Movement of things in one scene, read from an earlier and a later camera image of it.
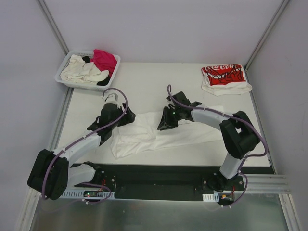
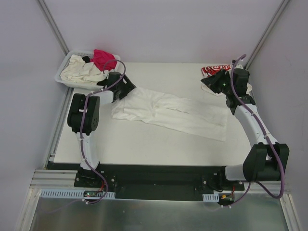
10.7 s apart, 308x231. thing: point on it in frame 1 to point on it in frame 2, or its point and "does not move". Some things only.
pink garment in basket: x=104 y=61 does not move
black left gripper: x=125 y=115 to x=125 y=86
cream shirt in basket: x=79 y=70 does not move
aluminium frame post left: x=50 y=18 does not move
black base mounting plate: x=160 y=182 does not move
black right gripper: x=169 y=118 to x=217 y=80
